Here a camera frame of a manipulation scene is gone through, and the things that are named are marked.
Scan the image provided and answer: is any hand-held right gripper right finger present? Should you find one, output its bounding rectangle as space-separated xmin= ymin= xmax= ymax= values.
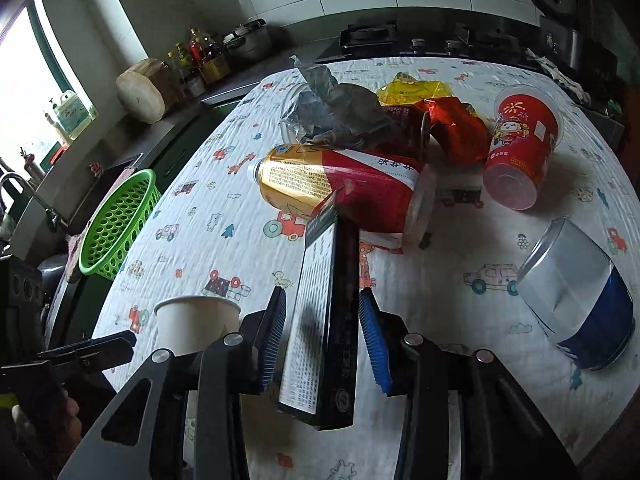
xmin=357 ymin=290 xmax=583 ymax=480

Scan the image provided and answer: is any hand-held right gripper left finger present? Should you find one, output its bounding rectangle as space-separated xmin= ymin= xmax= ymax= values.
xmin=57 ymin=287 xmax=288 ymax=480

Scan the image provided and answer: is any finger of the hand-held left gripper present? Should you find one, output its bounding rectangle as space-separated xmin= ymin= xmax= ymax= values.
xmin=37 ymin=346 xmax=135 ymax=375
xmin=75 ymin=331 xmax=137 ymax=356

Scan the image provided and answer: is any black carton box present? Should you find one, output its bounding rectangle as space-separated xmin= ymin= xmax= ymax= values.
xmin=276 ymin=190 xmax=362 ymax=432

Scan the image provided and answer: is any green plastic basket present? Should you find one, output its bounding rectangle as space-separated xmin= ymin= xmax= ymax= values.
xmin=79 ymin=169 xmax=162 ymax=281

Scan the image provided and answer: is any red soda can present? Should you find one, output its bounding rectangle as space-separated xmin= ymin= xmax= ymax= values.
xmin=382 ymin=104 xmax=432 ymax=163

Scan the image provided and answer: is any red plastic cup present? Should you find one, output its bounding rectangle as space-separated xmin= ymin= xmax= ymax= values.
xmin=481 ymin=85 xmax=566 ymax=211

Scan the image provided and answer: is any person's left hand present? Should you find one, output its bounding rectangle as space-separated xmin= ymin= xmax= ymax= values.
xmin=11 ymin=396 xmax=82 ymax=456

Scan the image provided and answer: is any white paper cup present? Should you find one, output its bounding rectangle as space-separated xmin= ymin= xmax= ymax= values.
xmin=154 ymin=295 xmax=243 ymax=356

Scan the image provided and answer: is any red and gold can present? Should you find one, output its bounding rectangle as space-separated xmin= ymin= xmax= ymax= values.
xmin=248 ymin=143 xmax=437 ymax=241

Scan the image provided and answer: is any metal faucet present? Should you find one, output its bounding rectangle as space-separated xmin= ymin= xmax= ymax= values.
xmin=0 ymin=172 xmax=58 ymax=231

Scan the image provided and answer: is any orange snack wrapper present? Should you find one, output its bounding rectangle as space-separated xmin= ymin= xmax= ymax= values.
xmin=415 ymin=97 xmax=493 ymax=166

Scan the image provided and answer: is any dish soap bottle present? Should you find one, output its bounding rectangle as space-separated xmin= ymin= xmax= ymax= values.
xmin=52 ymin=91 xmax=96 ymax=138

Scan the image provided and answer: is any grey crumpled foil bag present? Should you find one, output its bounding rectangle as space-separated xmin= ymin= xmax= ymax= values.
xmin=280 ymin=55 xmax=401 ymax=148

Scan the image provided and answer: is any yellow plastic wrapper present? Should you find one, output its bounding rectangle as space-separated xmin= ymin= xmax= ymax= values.
xmin=376 ymin=72 xmax=453 ymax=106

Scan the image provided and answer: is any round wooden chopping block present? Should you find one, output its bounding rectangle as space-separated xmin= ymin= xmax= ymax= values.
xmin=116 ymin=58 xmax=181 ymax=125

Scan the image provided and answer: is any dark bottle yellow cap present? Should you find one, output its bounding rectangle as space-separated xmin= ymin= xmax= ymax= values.
xmin=167 ymin=42 xmax=193 ymax=81

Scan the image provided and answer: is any metal pot with lid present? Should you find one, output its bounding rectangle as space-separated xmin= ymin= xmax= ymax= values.
xmin=222 ymin=19 xmax=273 ymax=63

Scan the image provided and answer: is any red sauce bottle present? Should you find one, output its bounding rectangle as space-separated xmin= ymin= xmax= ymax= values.
xmin=187 ymin=28 xmax=207 ymax=63

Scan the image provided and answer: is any black burner grate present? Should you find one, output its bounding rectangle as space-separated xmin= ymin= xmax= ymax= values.
xmin=340 ymin=22 xmax=401 ymax=48
xmin=467 ymin=27 xmax=523 ymax=51

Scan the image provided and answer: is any black gas hob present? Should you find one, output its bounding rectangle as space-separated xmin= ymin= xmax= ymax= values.
xmin=315 ymin=20 xmax=541 ymax=63

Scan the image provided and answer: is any crumpled white rag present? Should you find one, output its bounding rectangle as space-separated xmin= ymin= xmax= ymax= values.
xmin=525 ymin=50 xmax=591 ymax=103

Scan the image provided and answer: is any black kitchen appliance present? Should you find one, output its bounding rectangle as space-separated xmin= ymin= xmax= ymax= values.
xmin=540 ymin=15 xmax=621 ymax=76

